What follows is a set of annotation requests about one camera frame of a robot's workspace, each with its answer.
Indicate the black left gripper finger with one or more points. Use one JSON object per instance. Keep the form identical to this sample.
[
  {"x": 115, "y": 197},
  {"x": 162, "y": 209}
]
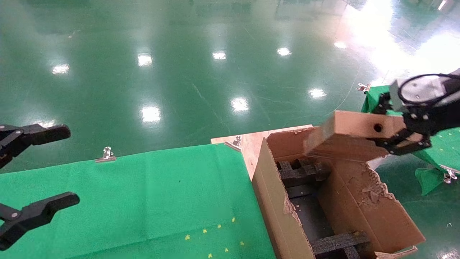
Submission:
[
  {"x": 39, "y": 133},
  {"x": 43, "y": 210}
]

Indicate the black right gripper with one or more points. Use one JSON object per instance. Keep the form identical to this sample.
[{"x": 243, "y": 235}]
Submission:
[{"x": 431, "y": 120}]

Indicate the brown cardboard box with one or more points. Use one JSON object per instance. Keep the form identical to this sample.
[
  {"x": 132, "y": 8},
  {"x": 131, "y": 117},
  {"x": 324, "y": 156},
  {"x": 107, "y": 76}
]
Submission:
[{"x": 345, "y": 126}]

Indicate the large open brown carton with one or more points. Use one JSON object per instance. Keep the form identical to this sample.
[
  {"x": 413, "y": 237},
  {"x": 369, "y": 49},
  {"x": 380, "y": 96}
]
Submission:
[{"x": 273, "y": 194}]

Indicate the silver metal binder clip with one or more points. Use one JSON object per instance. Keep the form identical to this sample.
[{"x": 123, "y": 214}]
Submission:
[
  {"x": 363, "y": 87},
  {"x": 235, "y": 142},
  {"x": 106, "y": 155},
  {"x": 449, "y": 176}
]

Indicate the plain green table cloth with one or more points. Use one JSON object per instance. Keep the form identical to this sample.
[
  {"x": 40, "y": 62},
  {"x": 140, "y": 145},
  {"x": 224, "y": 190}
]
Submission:
[{"x": 445, "y": 147}]

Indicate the green cloth with yellow marks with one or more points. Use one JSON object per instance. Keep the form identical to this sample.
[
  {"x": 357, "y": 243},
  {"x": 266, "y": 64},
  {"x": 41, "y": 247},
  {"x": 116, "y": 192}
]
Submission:
[{"x": 143, "y": 201}]

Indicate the black foam insert block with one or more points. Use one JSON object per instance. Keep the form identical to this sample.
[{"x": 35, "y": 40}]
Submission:
[
  {"x": 302, "y": 174},
  {"x": 334, "y": 242}
]

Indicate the black foam base sheet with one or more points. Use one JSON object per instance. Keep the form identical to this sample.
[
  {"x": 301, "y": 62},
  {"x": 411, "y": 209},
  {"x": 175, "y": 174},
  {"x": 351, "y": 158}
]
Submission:
[{"x": 309, "y": 216}]

